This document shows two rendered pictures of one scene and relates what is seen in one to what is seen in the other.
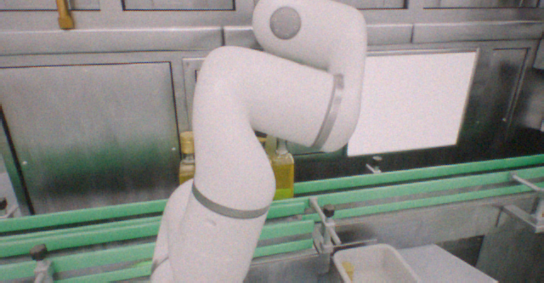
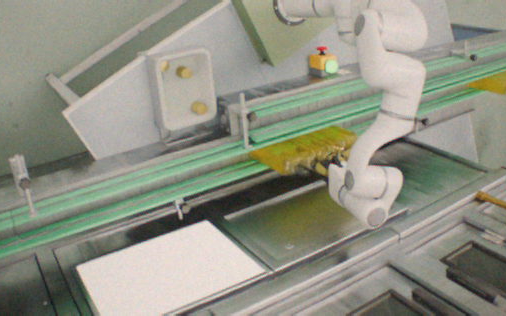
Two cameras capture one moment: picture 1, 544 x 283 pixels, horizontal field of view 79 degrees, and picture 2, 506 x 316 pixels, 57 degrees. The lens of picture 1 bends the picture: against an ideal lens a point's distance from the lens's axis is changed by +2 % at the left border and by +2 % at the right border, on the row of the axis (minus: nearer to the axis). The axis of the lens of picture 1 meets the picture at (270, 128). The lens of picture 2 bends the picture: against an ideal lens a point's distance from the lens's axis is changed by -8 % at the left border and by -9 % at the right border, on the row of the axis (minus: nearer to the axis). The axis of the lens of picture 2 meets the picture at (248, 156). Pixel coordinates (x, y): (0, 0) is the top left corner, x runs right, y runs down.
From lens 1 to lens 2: 119 cm
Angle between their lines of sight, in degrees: 56
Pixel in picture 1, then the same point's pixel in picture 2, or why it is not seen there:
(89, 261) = not seen: hidden behind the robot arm
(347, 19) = (390, 56)
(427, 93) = (151, 284)
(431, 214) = (119, 167)
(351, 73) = (377, 27)
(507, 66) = not seen: outside the picture
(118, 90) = (423, 191)
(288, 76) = (399, 21)
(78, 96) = (439, 181)
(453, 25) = not seen: outside the picture
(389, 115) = (184, 255)
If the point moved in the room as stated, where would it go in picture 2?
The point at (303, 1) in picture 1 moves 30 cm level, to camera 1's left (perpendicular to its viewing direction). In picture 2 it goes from (411, 62) to (485, 70)
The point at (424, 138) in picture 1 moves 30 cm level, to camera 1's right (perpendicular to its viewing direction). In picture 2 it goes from (123, 257) to (10, 273)
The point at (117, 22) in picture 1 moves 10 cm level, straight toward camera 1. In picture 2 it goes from (459, 210) to (459, 183)
